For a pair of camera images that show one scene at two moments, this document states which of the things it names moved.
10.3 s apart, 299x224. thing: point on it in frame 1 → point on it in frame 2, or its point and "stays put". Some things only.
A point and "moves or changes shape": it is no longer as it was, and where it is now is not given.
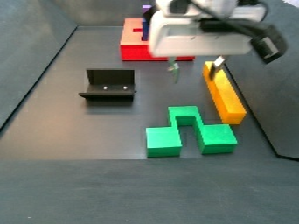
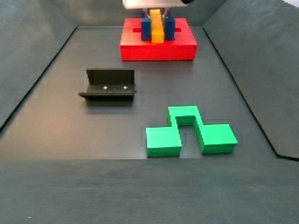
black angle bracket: x=108 y=83 stays put
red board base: x=133 y=48 stays put
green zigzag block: x=162 y=142 stays put
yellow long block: x=228 y=103 moves or changes shape
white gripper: x=174 y=34 → x=144 y=4
